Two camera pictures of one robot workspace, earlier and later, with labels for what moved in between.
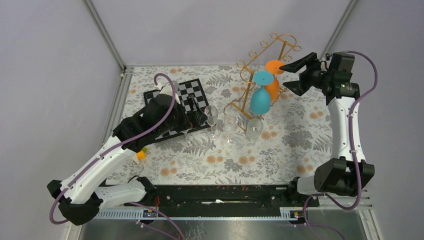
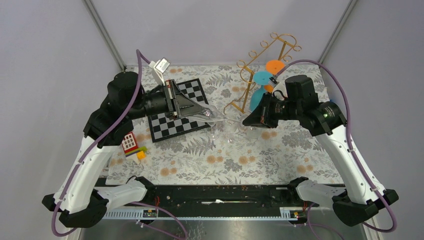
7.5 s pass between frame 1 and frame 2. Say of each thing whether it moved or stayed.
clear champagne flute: moved
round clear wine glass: stayed
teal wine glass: stayed
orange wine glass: stayed
